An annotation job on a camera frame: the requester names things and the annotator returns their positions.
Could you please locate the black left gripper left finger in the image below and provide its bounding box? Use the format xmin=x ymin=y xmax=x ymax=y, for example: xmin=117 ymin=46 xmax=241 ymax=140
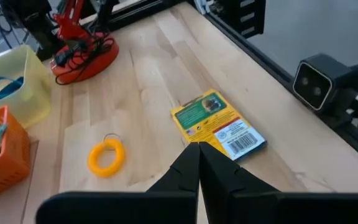
xmin=147 ymin=142 xmax=201 ymax=193

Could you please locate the black table-level camera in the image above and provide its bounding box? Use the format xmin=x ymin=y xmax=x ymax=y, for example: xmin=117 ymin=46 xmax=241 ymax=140
xmin=292 ymin=53 xmax=357 ymax=125

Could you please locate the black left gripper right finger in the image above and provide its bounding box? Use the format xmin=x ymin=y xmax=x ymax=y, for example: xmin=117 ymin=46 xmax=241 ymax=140
xmin=199 ymin=141 xmax=279 ymax=224

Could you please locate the large blue rubber band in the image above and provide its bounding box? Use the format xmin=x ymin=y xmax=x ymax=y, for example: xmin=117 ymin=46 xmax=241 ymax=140
xmin=0 ymin=76 xmax=24 ymax=103

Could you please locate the orange plastic basket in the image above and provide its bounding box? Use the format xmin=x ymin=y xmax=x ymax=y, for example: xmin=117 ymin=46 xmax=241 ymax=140
xmin=0 ymin=105 xmax=31 ymax=206

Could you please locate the yellow crayon box with barcode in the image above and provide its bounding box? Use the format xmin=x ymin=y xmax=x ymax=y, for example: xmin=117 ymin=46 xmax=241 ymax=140
xmin=170 ymin=88 xmax=267 ymax=162

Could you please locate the yellow spiral coil band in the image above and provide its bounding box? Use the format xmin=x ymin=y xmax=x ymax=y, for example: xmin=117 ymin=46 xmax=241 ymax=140
xmin=87 ymin=133 xmax=126 ymax=179

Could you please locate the black lamp power cable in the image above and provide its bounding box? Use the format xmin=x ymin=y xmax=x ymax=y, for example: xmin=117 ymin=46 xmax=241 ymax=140
xmin=53 ymin=32 xmax=115 ymax=85

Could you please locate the red desk lamp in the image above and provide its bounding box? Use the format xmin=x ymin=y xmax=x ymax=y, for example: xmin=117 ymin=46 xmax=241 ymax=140
xmin=50 ymin=0 xmax=120 ymax=85

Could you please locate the yellow plastic basket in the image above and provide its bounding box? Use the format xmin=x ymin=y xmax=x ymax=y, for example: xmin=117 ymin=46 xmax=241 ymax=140
xmin=0 ymin=44 xmax=52 ymax=128

